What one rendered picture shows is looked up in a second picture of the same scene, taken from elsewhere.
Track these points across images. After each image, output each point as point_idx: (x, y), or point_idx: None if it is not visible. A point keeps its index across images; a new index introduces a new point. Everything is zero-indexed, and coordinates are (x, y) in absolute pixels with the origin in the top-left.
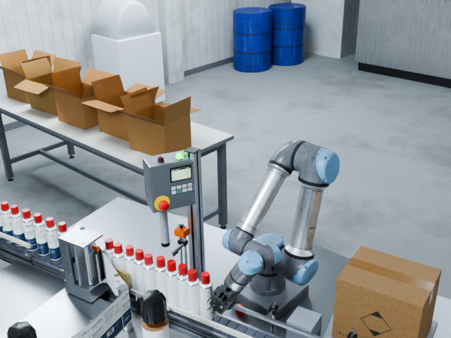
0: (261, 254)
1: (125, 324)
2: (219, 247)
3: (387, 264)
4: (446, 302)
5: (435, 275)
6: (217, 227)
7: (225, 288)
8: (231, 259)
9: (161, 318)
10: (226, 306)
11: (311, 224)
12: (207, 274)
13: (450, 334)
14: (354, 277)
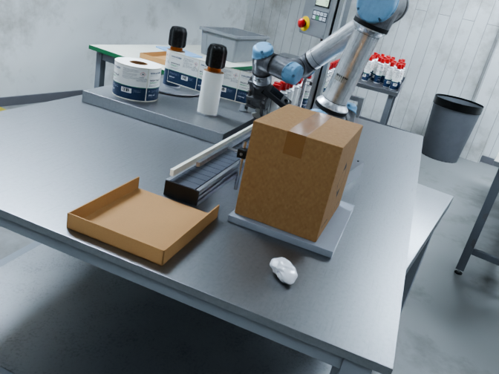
0: (277, 56)
1: (237, 100)
2: (385, 162)
3: (331, 126)
4: (393, 281)
5: (326, 141)
6: (419, 165)
7: (252, 76)
8: (369, 165)
9: (209, 61)
10: (247, 95)
11: (339, 69)
12: (276, 84)
13: (317, 264)
14: (294, 109)
